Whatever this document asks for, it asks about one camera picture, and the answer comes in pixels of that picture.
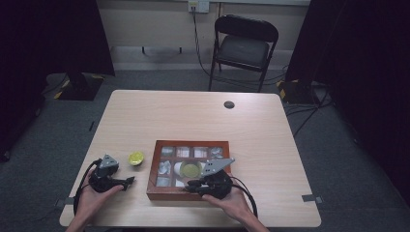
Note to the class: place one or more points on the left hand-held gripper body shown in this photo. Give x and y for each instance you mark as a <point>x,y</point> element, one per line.
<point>103,180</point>

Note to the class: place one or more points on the black folding chair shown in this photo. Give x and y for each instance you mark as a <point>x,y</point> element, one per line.
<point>242,48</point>

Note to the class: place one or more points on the black stand base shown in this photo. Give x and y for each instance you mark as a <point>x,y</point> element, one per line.
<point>79,87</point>
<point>298,93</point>

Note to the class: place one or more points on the round grey table grommet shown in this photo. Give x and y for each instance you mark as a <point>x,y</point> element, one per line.
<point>229,104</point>

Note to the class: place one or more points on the yellow-green lid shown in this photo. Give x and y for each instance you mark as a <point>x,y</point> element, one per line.
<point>136,158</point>

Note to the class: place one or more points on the person's left hand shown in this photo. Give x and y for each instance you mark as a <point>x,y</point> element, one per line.
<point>92,203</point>

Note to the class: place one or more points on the white wall outlet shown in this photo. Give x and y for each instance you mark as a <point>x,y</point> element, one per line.
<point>199,5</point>

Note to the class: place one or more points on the brown wooden compartment box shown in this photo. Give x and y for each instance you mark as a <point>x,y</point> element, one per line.
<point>154,193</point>

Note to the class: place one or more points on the small black floor strip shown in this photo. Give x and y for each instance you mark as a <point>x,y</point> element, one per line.
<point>92,126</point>

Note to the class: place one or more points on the set of silvery packets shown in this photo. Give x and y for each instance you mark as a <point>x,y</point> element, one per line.
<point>164,167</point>

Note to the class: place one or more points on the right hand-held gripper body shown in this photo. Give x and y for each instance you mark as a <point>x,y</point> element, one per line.
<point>217,185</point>

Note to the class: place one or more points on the small green lidded cup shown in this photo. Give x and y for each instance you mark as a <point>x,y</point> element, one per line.
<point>190,169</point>

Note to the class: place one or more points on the dark curtain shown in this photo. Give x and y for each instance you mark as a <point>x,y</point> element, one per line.
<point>364,64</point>
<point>48,38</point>

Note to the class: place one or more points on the grey tape strip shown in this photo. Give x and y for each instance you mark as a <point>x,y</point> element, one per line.
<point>64,202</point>
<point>312,198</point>

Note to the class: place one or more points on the person's right hand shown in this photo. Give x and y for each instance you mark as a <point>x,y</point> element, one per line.
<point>233,206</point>

